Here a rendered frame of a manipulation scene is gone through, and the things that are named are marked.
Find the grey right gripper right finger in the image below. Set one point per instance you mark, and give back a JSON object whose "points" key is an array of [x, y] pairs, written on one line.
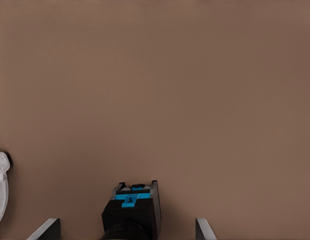
{"points": [[202, 231]]}

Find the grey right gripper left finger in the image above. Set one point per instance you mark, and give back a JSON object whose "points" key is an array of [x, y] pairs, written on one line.
{"points": [[49, 231]]}

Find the yellow push button black body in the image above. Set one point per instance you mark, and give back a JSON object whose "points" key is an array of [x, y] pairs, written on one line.
{"points": [[131, 215]]}

